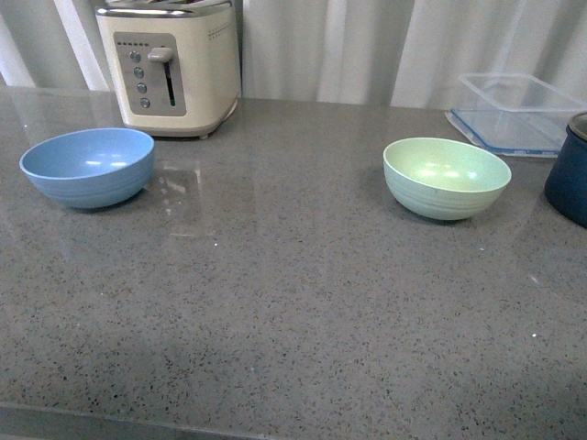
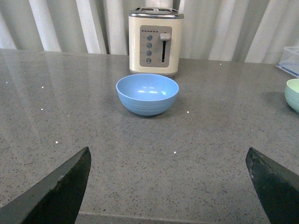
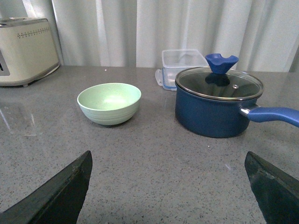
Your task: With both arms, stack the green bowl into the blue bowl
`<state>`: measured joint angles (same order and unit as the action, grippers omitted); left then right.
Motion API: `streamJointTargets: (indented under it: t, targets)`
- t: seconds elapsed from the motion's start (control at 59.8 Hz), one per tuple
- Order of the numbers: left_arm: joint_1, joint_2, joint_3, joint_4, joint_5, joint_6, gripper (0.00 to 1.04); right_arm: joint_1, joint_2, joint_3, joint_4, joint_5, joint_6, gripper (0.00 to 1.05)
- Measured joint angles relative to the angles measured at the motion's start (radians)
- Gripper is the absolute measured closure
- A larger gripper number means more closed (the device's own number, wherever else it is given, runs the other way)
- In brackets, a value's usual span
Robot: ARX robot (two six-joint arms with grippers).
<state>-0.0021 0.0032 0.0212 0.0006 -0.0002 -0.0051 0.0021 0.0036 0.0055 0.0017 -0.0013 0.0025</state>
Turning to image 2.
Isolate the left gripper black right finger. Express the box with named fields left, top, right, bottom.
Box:
left=246, top=147, right=299, bottom=224

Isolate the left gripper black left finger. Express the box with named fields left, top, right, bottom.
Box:
left=0, top=147, right=91, bottom=224

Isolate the green bowl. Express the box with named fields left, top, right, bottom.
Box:
left=285, top=78, right=299, bottom=112

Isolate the blue bowl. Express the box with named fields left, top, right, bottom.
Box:
left=116, top=74, right=179, bottom=116

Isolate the clear plastic food container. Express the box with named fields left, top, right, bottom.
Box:
left=276, top=46, right=299, bottom=78

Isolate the white curtain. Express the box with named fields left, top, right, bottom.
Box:
left=0, top=0, right=299, bottom=64

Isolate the cream two-slot toaster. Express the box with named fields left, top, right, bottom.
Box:
left=128, top=7, right=184, bottom=77

